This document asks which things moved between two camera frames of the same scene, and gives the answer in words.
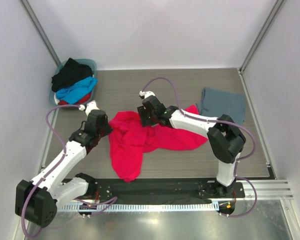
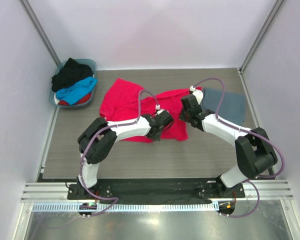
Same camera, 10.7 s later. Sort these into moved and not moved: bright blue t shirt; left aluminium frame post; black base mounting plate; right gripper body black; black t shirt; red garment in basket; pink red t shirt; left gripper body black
Moved: left gripper body black; pink red t shirt; right gripper body black
Not moved: left aluminium frame post; black base mounting plate; red garment in basket; bright blue t shirt; black t shirt
